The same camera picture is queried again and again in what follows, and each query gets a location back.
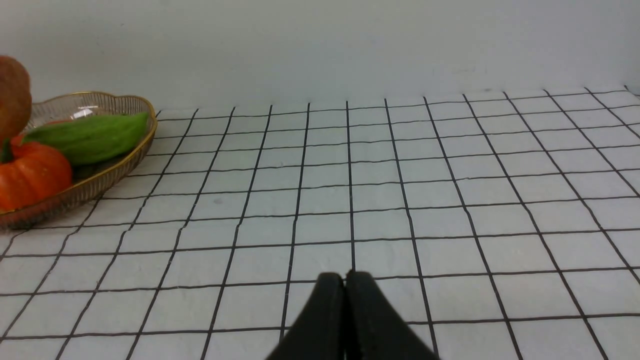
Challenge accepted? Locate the green bitter gourd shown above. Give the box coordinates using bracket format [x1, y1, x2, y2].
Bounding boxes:
[22, 112, 149, 167]

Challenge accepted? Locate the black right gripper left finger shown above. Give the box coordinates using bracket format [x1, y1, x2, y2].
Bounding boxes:
[267, 272, 345, 360]

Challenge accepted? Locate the white grid-pattern tablecloth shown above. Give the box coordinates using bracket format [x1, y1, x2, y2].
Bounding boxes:
[1, 88, 639, 360]

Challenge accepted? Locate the gold-rimmed glass plate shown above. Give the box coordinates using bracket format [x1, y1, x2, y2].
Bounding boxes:
[0, 91, 158, 230]

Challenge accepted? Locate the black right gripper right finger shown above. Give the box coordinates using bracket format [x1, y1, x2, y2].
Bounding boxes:
[345, 270, 438, 360]

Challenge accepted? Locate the large brown potato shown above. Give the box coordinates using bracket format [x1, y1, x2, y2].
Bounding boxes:
[0, 55, 32, 142]

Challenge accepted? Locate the small orange pumpkin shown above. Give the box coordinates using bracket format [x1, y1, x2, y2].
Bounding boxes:
[0, 139, 73, 213]

